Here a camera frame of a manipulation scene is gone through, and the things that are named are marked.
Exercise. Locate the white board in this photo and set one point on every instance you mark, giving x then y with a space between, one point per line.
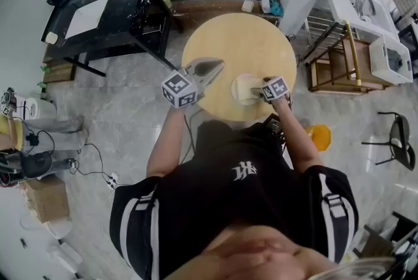
87 16

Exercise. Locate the round wooden side table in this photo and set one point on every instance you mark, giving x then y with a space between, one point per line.
235 40

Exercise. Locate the white sink unit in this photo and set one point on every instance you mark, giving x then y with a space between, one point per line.
356 1

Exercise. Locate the teal cloth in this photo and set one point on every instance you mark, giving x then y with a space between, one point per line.
276 8

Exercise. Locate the black metal chair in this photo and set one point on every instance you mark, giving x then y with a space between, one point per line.
403 141

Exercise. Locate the person's right forearm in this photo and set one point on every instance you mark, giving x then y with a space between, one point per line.
298 138

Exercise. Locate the white plastic basket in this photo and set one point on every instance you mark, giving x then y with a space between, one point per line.
392 60

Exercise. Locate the white power strip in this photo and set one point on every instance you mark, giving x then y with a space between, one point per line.
112 181

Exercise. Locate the wooden crate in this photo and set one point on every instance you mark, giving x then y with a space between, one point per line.
60 72

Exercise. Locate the black bag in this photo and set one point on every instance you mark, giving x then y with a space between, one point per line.
29 167

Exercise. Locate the white cup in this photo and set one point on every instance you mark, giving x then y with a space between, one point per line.
52 38

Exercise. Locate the person's black T-shirt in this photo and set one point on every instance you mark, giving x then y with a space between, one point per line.
228 194

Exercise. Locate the black waist device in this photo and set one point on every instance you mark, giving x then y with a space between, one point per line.
273 125

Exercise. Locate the person's face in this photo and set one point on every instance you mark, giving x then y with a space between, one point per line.
254 256

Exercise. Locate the brown cardboard box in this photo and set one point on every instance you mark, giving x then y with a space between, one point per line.
47 198

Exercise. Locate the dark wooden chair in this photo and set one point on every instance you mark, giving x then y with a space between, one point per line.
379 239

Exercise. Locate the wooden shelf cart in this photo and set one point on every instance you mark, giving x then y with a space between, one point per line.
339 66

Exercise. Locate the white round plate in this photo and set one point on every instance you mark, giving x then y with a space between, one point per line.
234 93

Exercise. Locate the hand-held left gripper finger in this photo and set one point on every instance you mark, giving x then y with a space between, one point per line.
205 66
211 80

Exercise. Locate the yellow hexagonal stool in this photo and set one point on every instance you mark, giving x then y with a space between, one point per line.
320 138

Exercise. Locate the person's left forearm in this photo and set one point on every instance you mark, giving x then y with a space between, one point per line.
166 145

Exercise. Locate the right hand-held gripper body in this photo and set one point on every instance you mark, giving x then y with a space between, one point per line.
276 89

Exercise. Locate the black table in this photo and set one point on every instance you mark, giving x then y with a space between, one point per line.
127 14

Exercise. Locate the small beige tub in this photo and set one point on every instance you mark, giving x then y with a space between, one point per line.
247 5

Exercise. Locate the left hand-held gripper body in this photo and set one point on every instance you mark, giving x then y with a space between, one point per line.
179 89

